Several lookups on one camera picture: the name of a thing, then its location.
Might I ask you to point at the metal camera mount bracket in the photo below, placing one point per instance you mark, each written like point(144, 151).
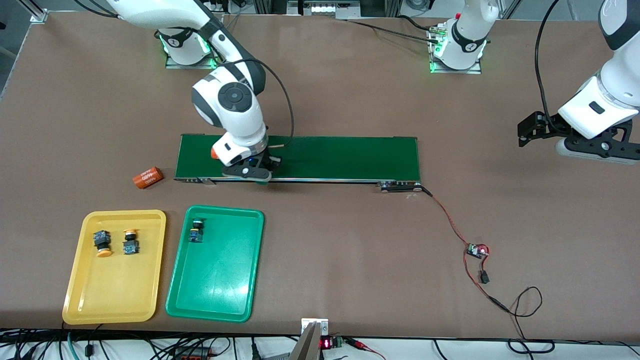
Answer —
point(311, 345)

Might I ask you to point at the lit white panel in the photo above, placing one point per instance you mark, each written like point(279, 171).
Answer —
point(325, 8)

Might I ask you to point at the aluminium frame rack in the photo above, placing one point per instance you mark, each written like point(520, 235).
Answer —
point(295, 7)

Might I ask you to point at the yellow plastic tray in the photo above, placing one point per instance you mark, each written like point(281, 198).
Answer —
point(115, 290)

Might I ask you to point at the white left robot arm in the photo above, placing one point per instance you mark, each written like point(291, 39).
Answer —
point(615, 90)

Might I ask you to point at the orange cylinder 4680 print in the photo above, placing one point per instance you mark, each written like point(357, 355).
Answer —
point(148, 178)
point(214, 154)

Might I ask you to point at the green conveyor belt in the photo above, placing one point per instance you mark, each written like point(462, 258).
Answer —
point(350, 157)

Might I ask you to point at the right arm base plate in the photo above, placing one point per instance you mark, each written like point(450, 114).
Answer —
point(190, 66)

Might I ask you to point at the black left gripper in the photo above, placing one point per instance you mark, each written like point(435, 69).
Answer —
point(549, 128)

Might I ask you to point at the small green circuit board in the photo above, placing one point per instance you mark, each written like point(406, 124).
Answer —
point(475, 251)

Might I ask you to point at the yellow push button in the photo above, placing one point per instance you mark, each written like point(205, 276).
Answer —
point(103, 245)
point(130, 246)

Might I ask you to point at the orange socket power strip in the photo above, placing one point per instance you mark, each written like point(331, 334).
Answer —
point(195, 355)

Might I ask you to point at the red clip lead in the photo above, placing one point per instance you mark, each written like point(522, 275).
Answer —
point(357, 343)

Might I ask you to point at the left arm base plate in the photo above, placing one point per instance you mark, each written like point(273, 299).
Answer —
point(457, 71)

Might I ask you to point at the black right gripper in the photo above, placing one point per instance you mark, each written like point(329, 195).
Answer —
point(270, 161)

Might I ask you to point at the green plastic tray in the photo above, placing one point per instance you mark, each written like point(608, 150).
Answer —
point(215, 280)

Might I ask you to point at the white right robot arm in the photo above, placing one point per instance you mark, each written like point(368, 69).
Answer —
point(235, 125)

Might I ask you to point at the red digit display module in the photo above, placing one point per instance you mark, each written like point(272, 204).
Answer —
point(326, 343)

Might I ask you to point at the aluminium profile bar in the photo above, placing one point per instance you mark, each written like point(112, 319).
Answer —
point(35, 14)

